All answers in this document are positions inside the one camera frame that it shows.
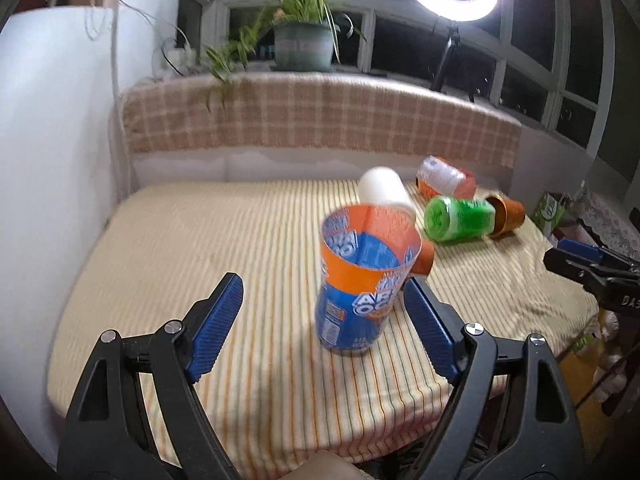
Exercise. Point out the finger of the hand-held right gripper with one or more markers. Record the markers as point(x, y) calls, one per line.
point(567, 266)
point(577, 249)

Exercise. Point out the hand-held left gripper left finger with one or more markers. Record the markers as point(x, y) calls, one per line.
point(217, 327)

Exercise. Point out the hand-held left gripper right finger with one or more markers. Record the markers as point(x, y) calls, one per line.
point(429, 327)

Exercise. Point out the blue and orange printed cup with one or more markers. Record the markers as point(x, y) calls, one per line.
point(360, 285)

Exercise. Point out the small orange cup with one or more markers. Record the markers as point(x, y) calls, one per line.
point(425, 257)

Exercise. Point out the brown orange cup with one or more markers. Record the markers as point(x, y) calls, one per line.
point(507, 216)

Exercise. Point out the green plastic cup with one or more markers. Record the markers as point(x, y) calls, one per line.
point(460, 220)

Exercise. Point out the white cup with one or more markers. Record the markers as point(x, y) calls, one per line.
point(382, 187)

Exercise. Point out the green box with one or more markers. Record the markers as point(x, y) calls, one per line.
point(550, 210)

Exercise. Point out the patterned lace cloth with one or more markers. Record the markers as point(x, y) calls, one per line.
point(617, 212)

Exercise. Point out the black light stand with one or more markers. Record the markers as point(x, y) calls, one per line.
point(445, 57)

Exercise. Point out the plaid cloth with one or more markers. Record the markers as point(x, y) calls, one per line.
point(320, 115)

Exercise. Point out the potted spider plant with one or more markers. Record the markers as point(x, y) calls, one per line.
point(302, 42)

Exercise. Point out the white window frame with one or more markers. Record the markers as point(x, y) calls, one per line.
point(505, 40)

